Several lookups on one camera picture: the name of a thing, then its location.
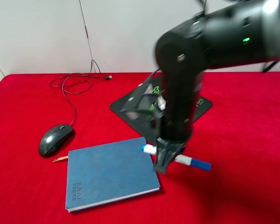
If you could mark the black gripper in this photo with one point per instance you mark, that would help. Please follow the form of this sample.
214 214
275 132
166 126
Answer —
167 150

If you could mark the white blue marker pen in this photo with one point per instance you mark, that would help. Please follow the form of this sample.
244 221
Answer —
182 159

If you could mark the black computer mouse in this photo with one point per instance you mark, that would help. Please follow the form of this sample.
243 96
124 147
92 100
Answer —
54 139

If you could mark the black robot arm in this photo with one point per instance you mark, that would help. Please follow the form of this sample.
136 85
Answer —
247 32

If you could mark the blue hardcover notebook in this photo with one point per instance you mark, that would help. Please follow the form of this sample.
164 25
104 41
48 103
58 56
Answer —
108 173

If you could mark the black green Razer mousepad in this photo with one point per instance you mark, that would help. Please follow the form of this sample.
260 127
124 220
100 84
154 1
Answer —
140 126

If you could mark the red velvet tablecloth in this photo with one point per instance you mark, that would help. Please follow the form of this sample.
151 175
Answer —
239 136

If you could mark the orange ribbon bookmark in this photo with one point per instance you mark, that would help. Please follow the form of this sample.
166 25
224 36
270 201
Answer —
60 159

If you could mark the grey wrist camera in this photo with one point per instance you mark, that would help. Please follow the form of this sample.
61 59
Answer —
143 102

